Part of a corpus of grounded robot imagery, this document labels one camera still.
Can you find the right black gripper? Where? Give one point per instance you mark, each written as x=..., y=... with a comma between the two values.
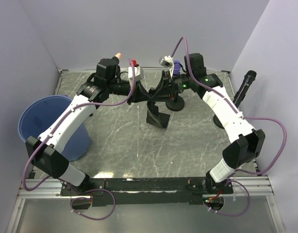
x=165, y=87

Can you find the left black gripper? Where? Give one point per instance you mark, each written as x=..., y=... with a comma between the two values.
x=139, y=94

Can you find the black trash bag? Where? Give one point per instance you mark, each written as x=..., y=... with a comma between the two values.
x=154, y=117

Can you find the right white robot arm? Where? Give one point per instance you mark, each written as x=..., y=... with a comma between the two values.
x=245, y=141

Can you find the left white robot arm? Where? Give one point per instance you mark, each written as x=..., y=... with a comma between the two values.
x=45, y=151

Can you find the blue plastic trash bin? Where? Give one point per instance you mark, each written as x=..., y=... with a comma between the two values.
x=42, y=114

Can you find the purple microphone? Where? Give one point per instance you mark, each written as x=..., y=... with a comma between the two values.
x=177, y=68

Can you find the beige microphone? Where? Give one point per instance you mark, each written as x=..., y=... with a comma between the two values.
x=117, y=57

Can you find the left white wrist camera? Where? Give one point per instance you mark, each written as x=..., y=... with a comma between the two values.
x=135, y=69

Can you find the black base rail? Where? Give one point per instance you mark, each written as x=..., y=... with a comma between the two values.
x=103, y=191

